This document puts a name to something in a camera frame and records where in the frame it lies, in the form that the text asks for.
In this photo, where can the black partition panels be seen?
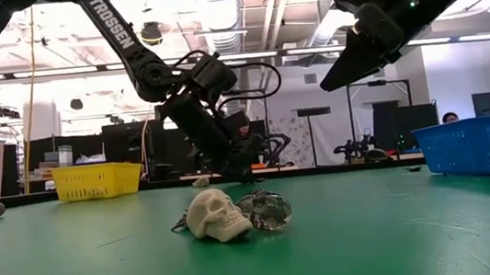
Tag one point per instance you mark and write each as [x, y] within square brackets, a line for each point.
[125, 142]

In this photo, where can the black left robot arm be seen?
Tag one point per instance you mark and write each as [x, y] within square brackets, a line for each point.
[112, 27]

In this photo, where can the grey wall vent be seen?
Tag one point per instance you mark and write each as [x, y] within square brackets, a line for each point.
[310, 79]

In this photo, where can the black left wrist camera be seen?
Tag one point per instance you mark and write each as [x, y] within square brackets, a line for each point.
[237, 127]

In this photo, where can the white patterned sheet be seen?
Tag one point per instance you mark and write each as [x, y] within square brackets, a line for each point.
[303, 140]

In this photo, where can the long ceiling light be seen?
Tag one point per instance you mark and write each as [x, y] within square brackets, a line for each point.
[469, 38]
[57, 72]

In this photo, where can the yellow plastic basket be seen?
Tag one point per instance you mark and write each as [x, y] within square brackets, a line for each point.
[97, 182]

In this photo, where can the blue plastic basket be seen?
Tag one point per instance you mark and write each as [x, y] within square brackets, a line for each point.
[482, 147]

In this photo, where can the black panel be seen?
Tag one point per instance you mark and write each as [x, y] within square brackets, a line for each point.
[410, 123]

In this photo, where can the white plastic skull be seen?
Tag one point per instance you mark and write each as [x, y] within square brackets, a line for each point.
[201, 182]
[216, 215]

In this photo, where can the silver flexible duct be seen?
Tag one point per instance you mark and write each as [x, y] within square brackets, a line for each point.
[215, 2]

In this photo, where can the large silver duct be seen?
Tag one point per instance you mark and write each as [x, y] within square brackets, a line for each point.
[329, 26]

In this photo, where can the black round ceiling lamp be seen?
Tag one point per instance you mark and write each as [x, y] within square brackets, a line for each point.
[76, 104]

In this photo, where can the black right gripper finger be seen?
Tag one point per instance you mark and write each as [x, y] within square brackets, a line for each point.
[357, 69]

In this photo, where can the black plastic spider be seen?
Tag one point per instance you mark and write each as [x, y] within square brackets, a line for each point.
[180, 223]
[261, 180]
[414, 168]

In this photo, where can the black ceiling camera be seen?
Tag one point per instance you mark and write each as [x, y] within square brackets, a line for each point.
[152, 34]

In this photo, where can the person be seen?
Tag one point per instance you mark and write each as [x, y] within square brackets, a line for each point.
[244, 131]
[450, 117]

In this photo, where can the green table mat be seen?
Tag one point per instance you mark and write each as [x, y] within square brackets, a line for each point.
[103, 274]

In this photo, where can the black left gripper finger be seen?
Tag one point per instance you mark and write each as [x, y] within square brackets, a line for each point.
[256, 147]
[240, 166]

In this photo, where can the black background robot arm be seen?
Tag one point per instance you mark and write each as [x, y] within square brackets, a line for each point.
[357, 148]
[280, 145]

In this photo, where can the black table frame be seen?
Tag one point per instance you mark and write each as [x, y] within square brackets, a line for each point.
[167, 184]

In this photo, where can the black sign on pole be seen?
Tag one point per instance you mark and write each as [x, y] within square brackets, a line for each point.
[314, 112]

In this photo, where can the black frame stand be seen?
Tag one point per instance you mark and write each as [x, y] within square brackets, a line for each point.
[377, 83]

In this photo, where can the clear plastic jar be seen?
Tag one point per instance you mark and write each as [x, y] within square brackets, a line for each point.
[66, 157]

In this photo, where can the clear glass skull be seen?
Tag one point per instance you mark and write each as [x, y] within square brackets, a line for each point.
[266, 210]

